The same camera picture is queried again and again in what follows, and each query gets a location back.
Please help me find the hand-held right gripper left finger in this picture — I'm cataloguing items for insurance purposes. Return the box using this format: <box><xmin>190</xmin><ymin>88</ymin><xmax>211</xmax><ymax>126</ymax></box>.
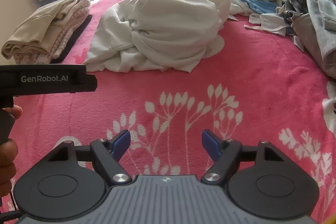
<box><xmin>47</xmin><ymin>130</ymin><xmax>132</xmax><ymax>186</ymax></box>

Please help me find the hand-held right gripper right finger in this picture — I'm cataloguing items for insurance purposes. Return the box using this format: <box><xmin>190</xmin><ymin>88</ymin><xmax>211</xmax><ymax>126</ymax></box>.
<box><xmin>201</xmin><ymin>129</ymin><xmax>286</xmax><ymax>186</ymax></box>

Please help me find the white sweatshirt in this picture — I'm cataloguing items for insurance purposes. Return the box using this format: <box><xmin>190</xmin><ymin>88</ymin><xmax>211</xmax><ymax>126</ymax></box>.
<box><xmin>85</xmin><ymin>0</ymin><xmax>231</xmax><ymax>73</ymax></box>

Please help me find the person's left hand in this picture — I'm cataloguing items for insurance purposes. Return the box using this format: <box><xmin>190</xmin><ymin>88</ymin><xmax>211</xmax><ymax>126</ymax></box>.
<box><xmin>0</xmin><ymin>105</ymin><xmax>23</xmax><ymax>199</ymax></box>

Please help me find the folded pink checked garment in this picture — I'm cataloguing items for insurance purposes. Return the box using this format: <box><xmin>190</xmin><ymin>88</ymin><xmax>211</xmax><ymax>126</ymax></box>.
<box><xmin>14</xmin><ymin>0</ymin><xmax>91</xmax><ymax>63</ymax></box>

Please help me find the folded beige garment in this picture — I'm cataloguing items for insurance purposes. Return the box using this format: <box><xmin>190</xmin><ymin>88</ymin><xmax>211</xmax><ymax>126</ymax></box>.
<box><xmin>1</xmin><ymin>0</ymin><xmax>91</xmax><ymax>59</ymax></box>

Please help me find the pink floral blanket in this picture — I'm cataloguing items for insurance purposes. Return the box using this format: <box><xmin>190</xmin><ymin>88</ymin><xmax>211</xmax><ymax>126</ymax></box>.
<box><xmin>0</xmin><ymin>0</ymin><xmax>336</xmax><ymax>224</ymax></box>

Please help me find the white thin cloth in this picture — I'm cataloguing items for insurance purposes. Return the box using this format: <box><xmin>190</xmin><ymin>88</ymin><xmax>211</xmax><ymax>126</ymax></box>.
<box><xmin>227</xmin><ymin>0</ymin><xmax>254</xmax><ymax>21</ymax></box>

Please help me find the blue garment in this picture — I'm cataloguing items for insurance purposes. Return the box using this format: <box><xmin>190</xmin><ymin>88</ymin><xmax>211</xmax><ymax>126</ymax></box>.
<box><xmin>238</xmin><ymin>0</ymin><xmax>281</xmax><ymax>15</ymax></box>

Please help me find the taupe grey garment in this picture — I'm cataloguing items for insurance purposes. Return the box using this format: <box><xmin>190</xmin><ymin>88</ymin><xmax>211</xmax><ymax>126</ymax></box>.
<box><xmin>293</xmin><ymin>13</ymin><xmax>323</xmax><ymax>56</ymax></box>

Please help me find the black cable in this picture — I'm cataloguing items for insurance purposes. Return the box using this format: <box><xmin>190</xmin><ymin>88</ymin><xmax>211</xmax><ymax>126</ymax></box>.
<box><xmin>0</xmin><ymin>179</ymin><xmax>23</xmax><ymax>218</ymax></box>

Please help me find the white strappy garment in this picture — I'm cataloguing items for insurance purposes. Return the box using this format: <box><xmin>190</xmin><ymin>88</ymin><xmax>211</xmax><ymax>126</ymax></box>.
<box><xmin>244</xmin><ymin>13</ymin><xmax>293</xmax><ymax>37</ymax></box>

